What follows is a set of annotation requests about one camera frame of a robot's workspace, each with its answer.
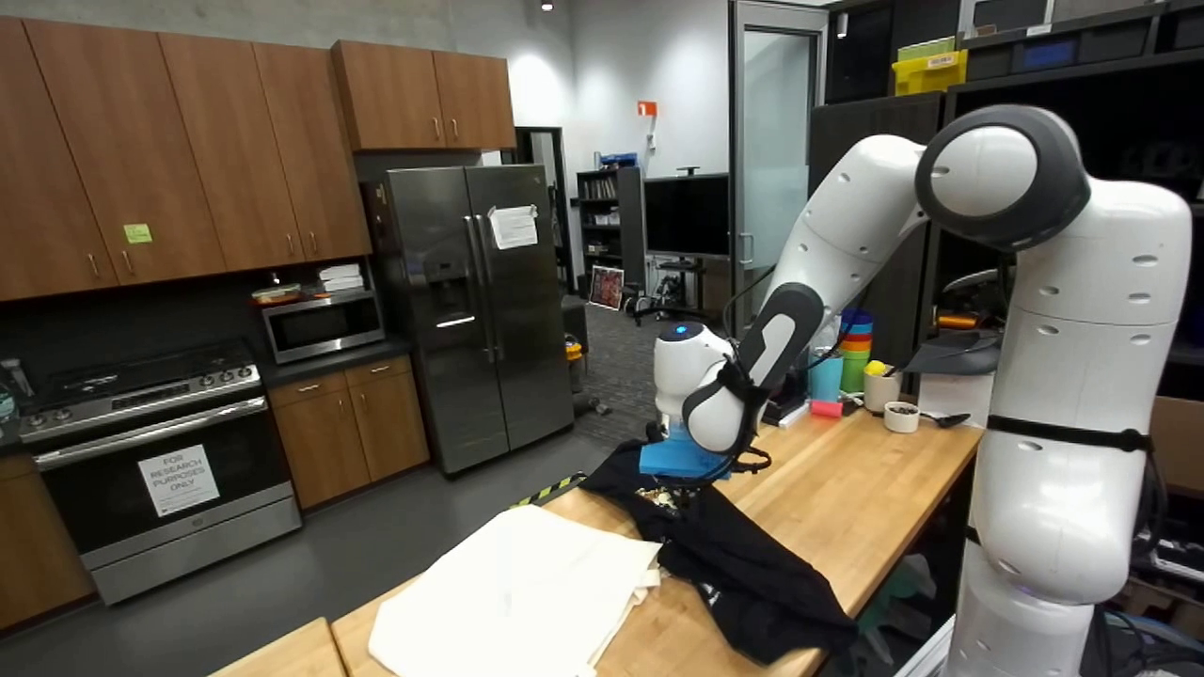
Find white mug yellow item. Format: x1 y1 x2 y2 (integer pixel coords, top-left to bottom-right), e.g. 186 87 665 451
866 362 900 413

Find teal tumbler cup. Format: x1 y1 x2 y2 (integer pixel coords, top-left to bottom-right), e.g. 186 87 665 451
808 356 842 398

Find white paper on refrigerator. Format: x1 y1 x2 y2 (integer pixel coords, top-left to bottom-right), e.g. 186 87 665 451
487 202 536 252

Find stainless steel refrigerator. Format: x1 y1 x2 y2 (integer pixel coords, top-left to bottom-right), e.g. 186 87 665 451
363 164 573 472

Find silver microwave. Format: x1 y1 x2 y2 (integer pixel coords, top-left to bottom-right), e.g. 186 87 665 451
259 292 382 363

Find white folded cloth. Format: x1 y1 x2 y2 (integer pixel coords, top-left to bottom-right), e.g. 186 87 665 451
367 504 660 677

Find yellow storage bin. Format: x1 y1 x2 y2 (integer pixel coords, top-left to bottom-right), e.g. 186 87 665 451
891 47 965 99

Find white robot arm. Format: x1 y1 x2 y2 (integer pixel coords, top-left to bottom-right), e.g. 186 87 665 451
655 105 1193 677

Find wooden lower cabinet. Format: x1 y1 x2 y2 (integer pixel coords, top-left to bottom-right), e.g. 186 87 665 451
267 356 428 509

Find wooden upper cabinets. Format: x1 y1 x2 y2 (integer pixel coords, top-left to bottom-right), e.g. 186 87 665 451
0 17 514 301

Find white bowl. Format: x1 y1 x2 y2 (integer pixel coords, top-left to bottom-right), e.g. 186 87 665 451
885 403 920 434

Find stacked colourful cups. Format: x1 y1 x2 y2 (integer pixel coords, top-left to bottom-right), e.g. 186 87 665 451
840 309 871 390

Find black shirt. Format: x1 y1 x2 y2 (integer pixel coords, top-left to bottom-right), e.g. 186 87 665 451
584 440 857 665

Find stainless steel oven range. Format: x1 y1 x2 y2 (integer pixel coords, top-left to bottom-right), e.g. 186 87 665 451
17 348 301 607

